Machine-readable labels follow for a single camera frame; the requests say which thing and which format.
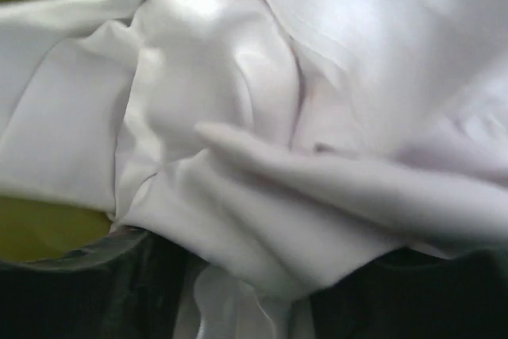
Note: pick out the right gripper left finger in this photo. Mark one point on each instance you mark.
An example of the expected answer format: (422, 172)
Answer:
(126, 285)

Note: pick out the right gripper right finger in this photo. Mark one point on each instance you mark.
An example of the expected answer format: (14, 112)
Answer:
(407, 294)

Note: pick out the white shirt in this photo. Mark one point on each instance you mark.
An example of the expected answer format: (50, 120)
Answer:
(286, 143)

